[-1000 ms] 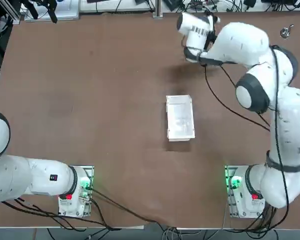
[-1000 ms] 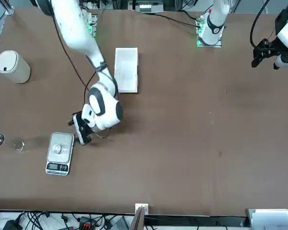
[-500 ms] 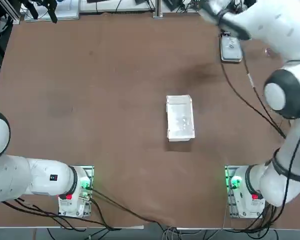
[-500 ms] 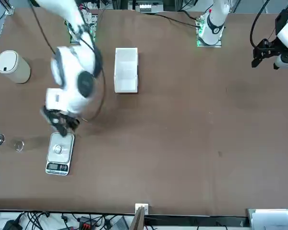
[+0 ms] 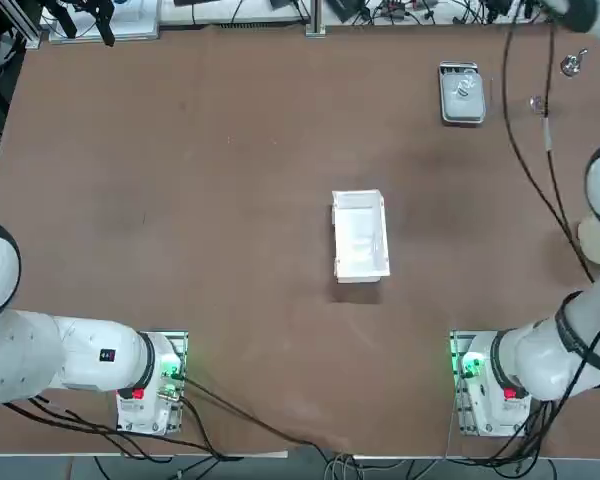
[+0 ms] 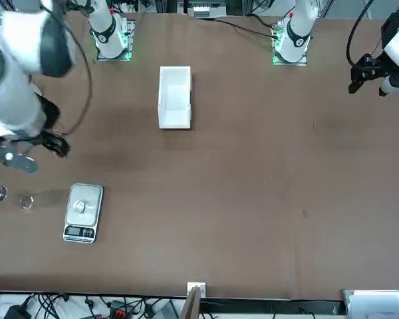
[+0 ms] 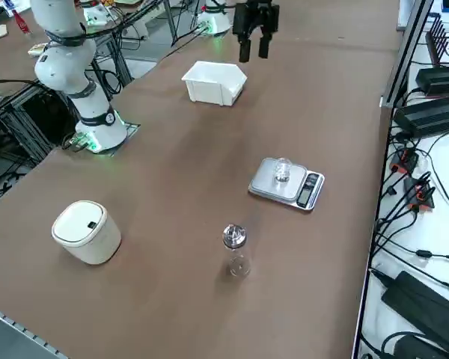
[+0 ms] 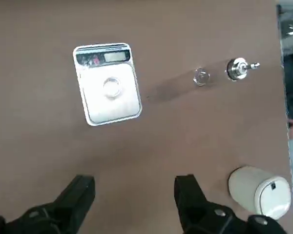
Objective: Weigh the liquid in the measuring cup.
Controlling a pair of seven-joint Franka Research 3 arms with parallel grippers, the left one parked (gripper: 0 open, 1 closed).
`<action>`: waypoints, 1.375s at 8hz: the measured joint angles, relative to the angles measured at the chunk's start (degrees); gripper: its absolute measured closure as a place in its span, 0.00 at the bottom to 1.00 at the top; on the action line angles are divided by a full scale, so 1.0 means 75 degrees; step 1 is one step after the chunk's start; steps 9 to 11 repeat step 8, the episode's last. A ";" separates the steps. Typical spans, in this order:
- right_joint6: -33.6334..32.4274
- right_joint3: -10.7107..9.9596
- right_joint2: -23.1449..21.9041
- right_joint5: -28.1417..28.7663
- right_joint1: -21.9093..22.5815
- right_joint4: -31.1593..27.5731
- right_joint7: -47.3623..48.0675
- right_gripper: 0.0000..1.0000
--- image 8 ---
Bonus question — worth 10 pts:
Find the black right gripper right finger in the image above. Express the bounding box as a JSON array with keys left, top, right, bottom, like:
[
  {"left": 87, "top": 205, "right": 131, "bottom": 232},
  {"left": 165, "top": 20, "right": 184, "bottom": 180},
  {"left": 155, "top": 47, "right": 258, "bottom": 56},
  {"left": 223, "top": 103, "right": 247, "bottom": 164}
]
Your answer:
[{"left": 173, "top": 174, "right": 284, "bottom": 234}]

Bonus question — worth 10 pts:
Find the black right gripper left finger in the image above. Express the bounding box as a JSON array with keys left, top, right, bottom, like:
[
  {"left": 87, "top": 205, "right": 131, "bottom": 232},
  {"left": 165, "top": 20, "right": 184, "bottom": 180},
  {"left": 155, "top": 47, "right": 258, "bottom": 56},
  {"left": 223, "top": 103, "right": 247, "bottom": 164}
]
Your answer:
[{"left": 0, "top": 174, "right": 96, "bottom": 234}]

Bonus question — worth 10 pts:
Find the clear glass measuring cup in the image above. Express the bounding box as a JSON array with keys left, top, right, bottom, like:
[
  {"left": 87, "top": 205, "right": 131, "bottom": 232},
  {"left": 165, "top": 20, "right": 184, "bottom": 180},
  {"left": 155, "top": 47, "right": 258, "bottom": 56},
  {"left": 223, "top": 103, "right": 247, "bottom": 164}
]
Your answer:
[{"left": 103, "top": 76, "right": 123, "bottom": 100}]

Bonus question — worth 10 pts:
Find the small clear glass cup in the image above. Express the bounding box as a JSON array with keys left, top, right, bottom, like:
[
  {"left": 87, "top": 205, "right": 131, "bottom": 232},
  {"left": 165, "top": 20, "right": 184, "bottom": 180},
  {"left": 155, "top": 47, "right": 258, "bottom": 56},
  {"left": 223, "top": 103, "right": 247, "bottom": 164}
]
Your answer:
[{"left": 192, "top": 67, "right": 211, "bottom": 88}]

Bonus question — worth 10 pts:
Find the white cylindrical lidded canister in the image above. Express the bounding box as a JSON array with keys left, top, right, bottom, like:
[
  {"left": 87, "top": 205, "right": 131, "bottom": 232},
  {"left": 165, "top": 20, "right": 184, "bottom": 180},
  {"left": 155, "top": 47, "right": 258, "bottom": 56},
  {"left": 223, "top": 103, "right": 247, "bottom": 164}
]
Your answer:
[{"left": 228, "top": 165, "right": 292, "bottom": 221}]

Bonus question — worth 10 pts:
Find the silver digital kitchen scale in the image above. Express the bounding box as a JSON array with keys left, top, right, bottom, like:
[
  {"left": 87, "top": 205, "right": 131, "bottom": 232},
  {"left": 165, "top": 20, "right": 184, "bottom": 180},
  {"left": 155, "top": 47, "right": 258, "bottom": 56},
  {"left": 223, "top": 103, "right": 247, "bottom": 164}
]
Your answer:
[{"left": 72, "top": 42, "right": 143, "bottom": 127}]

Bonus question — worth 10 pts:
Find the silver metal knob fitting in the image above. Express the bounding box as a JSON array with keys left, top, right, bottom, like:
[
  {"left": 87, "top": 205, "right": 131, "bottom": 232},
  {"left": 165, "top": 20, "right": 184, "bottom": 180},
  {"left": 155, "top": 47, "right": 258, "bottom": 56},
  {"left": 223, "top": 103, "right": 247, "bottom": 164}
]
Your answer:
[{"left": 224, "top": 57, "right": 261, "bottom": 83}]

